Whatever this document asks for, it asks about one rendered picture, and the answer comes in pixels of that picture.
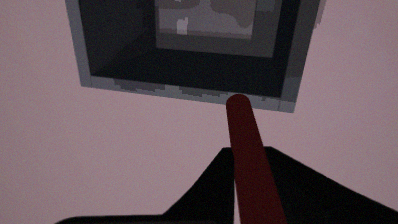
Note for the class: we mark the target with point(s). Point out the dark red peg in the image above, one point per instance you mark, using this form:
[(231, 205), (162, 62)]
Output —
[(257, 196)]

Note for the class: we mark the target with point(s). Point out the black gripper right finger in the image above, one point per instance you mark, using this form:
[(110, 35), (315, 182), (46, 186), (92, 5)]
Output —
[(309, 197)]

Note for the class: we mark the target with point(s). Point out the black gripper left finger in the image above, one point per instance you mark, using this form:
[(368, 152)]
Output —
[(210, 200)]

